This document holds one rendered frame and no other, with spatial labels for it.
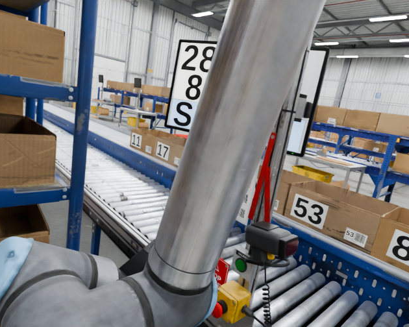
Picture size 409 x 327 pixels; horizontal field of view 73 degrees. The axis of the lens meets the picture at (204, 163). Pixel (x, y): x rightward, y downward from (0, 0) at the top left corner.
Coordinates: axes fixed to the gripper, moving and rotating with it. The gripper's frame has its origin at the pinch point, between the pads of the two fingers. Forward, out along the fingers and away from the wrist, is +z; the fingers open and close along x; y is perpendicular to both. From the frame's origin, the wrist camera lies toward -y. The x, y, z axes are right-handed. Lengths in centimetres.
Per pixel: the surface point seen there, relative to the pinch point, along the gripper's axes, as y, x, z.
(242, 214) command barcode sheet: -21.8, -4.4, 15.1
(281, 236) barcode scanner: -21.2, 10.4, 9.4
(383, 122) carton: -316, -94, 442
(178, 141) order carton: -56, -138, 98
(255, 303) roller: -0.1, -0.1, 43.9
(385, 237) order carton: -44, 21, 71
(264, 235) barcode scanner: -19.5, 6.9, 9.0
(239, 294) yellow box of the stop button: -3.2, 3.0, 21.4
